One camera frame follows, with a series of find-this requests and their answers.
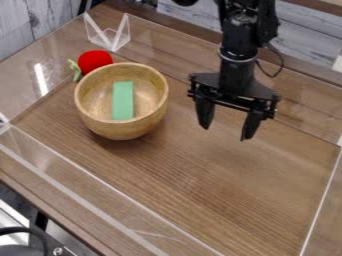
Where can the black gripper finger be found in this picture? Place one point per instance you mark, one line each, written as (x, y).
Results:
(256, 116)
(205, 107)

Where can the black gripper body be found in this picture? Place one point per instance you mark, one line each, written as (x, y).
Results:
(234, 88)

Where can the green rectangular block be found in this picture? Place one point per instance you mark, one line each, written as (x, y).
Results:
(123, 100)

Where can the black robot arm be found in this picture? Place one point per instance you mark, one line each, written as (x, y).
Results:
(249, 25)

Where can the brown wooden bowl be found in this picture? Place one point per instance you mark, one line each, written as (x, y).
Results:
(93, 97)

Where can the red plush apple toy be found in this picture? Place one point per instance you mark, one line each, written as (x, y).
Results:
(90, 61)

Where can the clear acrylic table barrier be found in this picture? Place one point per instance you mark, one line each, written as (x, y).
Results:
(98, 213)

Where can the black metal table leg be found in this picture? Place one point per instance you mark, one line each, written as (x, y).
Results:
(42, 221)

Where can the clear acrylic corner bracket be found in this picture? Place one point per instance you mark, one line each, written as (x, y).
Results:
(109, 38)

